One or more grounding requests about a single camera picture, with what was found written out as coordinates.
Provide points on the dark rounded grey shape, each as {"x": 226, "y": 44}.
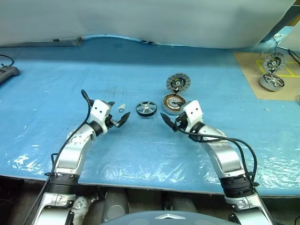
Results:
{"x": 116, "y": 206}
{"x": 180, "y": 202}

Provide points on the black-rimmed silver spoked rotor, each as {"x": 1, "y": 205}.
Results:
{"x": 146, "y": 108}

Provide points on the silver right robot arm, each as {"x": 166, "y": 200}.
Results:
{"x": 225, "y": 154}

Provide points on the brown cardboard sheet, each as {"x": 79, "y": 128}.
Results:
{"x": 248, "y": 77}

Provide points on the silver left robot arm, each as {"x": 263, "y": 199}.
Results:
{"x": 70, "y": 152}

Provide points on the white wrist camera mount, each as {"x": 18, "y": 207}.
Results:
{"x": 99, "y": 111}
{"x": 193, "y": 112}

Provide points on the white crumpled object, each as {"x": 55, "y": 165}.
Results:
{"x": 80, "y": 203}

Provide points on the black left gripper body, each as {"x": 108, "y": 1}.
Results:
{"x": 109, "y": 120}

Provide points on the motor stator with copper windings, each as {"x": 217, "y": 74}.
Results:
{"x": 172, "y": 103}

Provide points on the white backdrop sheet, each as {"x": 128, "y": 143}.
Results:
{"x": 140, "y": 18}

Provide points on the silver finned motor cover disc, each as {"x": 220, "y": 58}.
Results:
{"x": 274, "y": 61}
{"x": 178, "y": 82}

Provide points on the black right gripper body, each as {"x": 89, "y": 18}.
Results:
{"x": 181, "y": 122}

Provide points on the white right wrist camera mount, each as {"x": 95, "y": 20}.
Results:
{"x": 193, "y": 112}

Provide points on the blue plastic table cover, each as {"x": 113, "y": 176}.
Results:
{"x": 70, "y": 77}

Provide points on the black handheld controller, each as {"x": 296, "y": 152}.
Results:
{"x": 7, "y": 72}

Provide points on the assembled silver motor base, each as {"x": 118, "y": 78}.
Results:
{"x": 272, "y": 82}

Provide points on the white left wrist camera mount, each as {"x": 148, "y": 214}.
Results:
{"x": 99, "y": 111}

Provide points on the grey robot torso with emblem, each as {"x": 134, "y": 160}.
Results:
{"x": 152, "y": 218}

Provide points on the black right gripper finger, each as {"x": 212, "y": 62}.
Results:
{"x": 169, "y": 122}

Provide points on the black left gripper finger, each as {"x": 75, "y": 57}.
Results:
{"x": 123, "y": 119}
{"x": 111, "y": 104}

